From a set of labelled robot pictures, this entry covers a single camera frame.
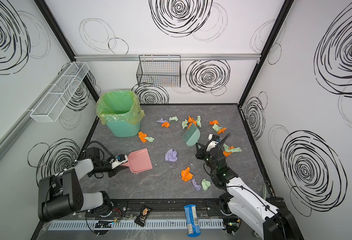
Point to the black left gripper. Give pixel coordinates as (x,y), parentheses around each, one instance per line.
(115,168)

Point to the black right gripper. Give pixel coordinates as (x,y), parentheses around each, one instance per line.
(200,150)

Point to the green hand brush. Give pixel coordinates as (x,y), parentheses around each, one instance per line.
(192,135)

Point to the pink plastic dustpan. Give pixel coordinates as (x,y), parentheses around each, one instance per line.
(139,161)

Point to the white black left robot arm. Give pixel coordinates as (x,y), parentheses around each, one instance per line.
(60,195)

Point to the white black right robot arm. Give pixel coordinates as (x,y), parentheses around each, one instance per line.
(268,221)

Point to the small green scrap front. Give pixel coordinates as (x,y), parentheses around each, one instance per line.
(205,184)

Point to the orange scrap right cluster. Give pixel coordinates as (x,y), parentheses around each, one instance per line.
(222,130)

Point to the green scrap right cluster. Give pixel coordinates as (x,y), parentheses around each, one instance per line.
(216,127)

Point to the small purple scrap front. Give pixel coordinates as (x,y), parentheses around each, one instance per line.
(196,185)

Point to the orange scrap front centre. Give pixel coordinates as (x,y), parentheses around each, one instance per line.
(186,175)

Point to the small orange scrap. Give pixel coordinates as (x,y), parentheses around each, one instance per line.
(215,122)
(166,125)

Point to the tall green paper scrap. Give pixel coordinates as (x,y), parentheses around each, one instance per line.
(198,121)

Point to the purple paper scrap centre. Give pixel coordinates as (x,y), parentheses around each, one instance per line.
(171,156)

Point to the large orange crumpled scrap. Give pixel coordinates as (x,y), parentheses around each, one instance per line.
(191,122)

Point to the light green crumpled scrap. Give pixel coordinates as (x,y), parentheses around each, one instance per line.
(184,124)

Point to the orange scrap near bin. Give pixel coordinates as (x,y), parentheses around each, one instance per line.
(143,137)

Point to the green scrap near bin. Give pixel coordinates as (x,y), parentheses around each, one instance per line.
(150,139)

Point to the far left green scrap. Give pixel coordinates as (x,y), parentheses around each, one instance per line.
(175,118)

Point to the green bin with bag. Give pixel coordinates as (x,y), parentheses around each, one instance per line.
(121,112)

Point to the small orange scrap left back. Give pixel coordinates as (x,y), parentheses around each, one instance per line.
(166,125)

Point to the purple scrap back left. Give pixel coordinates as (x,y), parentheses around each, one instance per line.
(162,121)

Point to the black snack packet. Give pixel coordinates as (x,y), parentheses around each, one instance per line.
(142,216)

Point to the blue snack packet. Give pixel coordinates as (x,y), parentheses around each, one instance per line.
(192,221)

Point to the orange scrap near right wall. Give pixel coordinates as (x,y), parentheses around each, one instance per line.
(227,153)

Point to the green scrap near right wall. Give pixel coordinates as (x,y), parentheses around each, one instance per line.
(235,150)

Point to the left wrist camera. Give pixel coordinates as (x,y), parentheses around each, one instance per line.
(118,161)

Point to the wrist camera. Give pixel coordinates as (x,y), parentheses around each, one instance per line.
(214,140)
(118,161)

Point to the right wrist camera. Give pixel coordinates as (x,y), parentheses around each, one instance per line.
(214,140)

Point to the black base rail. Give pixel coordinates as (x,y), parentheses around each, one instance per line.
(211,207)

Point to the white slotted cable duct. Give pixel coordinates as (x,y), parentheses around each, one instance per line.
(79,225)

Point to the clear acrylic wall shelf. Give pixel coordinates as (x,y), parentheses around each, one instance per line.
(67,92)

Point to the black wire wall basket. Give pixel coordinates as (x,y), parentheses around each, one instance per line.
(159,70)

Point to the black corner frame post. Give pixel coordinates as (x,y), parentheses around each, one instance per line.
(273,35)

